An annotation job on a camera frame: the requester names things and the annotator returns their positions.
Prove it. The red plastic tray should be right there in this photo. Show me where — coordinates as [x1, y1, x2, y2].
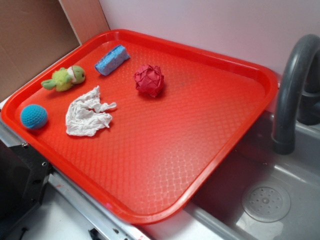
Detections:
[1, 29, 278, 225]

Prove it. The blue sponge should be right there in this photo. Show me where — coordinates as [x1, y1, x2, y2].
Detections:
[94, 45, 131, 76]

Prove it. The grey plastic sink basin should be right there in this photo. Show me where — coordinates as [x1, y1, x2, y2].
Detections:
[145, 114, 320, 240]

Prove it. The red crumpled paper ball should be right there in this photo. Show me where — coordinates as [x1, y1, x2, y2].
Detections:
[133, 64, 165, 98]

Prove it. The white crumpled cloth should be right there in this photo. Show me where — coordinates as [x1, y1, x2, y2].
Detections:
[65, 86, 117, 137]

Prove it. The black metal bracket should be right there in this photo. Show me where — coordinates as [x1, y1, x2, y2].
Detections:
[0, 142, 51, 240]

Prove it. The grey toy faucet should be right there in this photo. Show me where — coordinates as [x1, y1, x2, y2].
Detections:
[272, 34, 320, 155]

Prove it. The grey sink drain strainer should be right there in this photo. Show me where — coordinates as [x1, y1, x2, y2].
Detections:
[241, 181, 291, 223]

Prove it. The blue crocheted ball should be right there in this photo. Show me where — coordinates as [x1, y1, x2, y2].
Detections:
[20, 104, 49, 130]

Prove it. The green plush turtle toy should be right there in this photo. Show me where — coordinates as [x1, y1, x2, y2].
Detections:
[41, 65, 86, 92]

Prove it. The brown cardboard panel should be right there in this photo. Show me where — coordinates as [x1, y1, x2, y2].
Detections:
[0, 0, 110, 101]

